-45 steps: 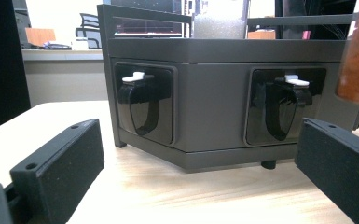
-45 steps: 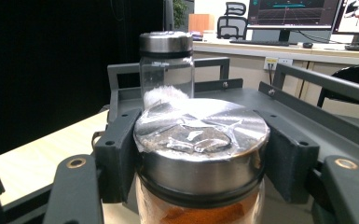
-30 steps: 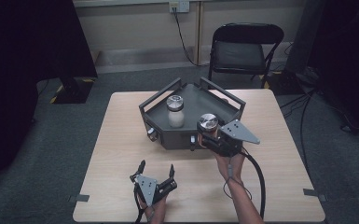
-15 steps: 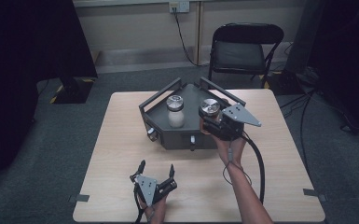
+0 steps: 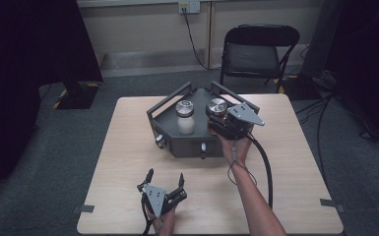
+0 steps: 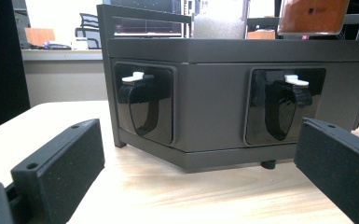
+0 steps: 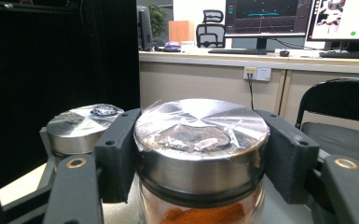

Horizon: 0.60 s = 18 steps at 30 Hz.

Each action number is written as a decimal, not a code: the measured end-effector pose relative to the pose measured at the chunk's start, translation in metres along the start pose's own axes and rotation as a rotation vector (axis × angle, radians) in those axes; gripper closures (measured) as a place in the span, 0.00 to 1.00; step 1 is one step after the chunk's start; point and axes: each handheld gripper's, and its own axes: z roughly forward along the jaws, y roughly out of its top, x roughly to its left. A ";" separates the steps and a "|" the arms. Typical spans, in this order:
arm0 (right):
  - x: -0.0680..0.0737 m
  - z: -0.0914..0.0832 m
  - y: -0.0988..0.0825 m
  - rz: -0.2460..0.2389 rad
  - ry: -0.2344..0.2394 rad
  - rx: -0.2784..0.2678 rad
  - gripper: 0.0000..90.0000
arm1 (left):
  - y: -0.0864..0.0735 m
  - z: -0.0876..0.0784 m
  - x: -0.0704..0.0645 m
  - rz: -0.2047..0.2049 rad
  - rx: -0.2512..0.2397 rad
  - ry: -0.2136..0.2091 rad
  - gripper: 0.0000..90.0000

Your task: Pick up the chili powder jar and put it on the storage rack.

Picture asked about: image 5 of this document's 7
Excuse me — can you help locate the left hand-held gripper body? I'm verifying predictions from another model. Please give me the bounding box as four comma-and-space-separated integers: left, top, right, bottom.
141, 183, 189, 219

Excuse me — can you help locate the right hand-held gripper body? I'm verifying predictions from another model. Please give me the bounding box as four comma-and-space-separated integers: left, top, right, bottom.
209, 102, 266, 142

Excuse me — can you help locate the glass jar with brown powder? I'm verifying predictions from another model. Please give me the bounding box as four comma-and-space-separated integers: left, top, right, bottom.
205, 97, 229, 121

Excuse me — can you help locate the glass jar with white powder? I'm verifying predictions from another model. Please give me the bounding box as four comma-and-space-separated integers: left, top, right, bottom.
175, 99, 197, 136

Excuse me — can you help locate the dark grey metal rack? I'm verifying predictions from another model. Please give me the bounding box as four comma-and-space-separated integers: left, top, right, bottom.
146, 81, 261, 159

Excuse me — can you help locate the person's left hand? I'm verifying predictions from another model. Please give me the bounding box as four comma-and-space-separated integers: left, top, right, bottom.
145, 204, 178, 232

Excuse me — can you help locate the person's right hand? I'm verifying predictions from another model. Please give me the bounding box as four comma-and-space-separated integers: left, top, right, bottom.
209, 127, 254, 167

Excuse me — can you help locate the black folding chair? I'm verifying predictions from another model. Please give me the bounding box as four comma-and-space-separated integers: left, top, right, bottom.
219, 23, 301, 94

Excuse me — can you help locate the grey tape strip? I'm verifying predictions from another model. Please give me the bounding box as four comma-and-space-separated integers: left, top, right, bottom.
319, 198, 347, 213
72, 204, 95, 214

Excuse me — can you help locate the stand base with striped tape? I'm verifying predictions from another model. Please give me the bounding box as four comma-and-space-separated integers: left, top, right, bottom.
51, 80, 101, 111

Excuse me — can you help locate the dark curtain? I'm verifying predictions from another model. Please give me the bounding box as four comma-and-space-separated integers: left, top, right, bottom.
324, 0, 379, 152

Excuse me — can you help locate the black curtain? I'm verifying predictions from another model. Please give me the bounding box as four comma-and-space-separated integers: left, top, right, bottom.
0, 0, 104, 202

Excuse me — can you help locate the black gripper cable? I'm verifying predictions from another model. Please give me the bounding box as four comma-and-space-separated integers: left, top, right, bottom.
140, 193, 156, 236

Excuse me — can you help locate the thin black cable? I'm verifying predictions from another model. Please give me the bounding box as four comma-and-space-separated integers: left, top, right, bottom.
226, 139, 259, 187

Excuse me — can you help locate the thick black cable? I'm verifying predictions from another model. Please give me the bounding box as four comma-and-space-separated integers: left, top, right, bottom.
245, 132, 275, 209

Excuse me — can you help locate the black power cable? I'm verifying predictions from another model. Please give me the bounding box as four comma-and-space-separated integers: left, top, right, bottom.
181, 7, 221, 71

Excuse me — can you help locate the white wall socket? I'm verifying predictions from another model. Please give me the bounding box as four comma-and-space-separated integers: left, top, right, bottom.
177, 1, 202, 15

